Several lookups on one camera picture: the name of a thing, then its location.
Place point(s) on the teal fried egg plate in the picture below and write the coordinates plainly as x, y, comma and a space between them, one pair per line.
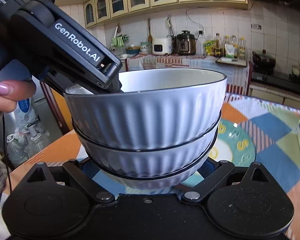
233, 144

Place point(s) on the black pressure cooker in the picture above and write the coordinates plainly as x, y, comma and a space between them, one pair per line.
186, 43

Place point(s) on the white ribbed bowl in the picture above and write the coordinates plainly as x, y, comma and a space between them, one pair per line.
149, 163
156, 108
159, 182

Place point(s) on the left hand pink nails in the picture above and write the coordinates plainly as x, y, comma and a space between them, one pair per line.
12, 91

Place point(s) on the colourful patchwork tablecloth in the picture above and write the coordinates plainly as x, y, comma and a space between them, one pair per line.
272, 127

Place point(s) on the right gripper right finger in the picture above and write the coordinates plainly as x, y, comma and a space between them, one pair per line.
240, 201

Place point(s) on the white rice cooker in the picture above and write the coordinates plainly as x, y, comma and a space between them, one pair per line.
162, 46

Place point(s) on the black wok on stove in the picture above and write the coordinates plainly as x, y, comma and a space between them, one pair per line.
263, 62

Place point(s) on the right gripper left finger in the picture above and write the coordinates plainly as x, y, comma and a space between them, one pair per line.
52, 201

